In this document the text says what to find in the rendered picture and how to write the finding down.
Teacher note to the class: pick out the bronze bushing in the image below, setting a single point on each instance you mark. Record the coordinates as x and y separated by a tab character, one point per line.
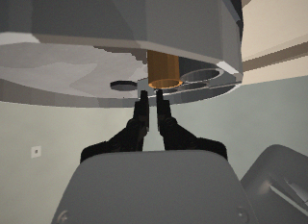
163	70

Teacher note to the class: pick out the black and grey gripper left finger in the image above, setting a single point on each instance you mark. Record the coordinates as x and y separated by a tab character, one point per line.
130	139

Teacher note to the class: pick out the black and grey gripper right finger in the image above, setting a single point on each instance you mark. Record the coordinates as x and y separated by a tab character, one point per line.
176	137

